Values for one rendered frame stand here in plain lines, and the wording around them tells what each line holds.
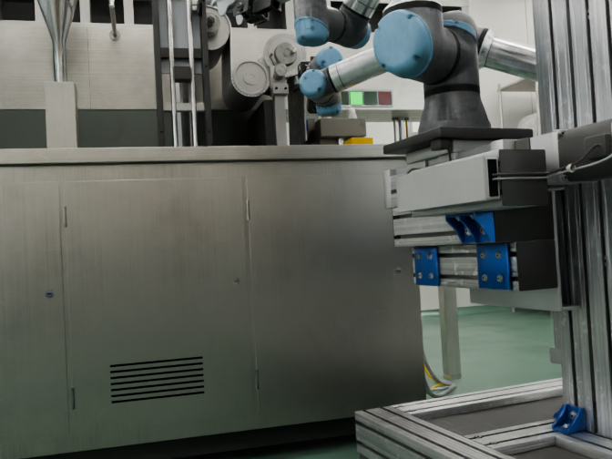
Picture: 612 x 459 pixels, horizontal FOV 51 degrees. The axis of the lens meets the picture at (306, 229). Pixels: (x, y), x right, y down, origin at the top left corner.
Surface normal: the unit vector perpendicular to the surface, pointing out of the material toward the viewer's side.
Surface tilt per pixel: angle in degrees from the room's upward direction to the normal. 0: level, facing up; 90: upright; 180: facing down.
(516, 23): 90
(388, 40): 97
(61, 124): 90
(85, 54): 90
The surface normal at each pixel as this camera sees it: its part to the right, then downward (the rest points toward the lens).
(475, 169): -0.92, 0.04
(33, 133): 0.25, -0.04
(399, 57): -0.66, 0.14
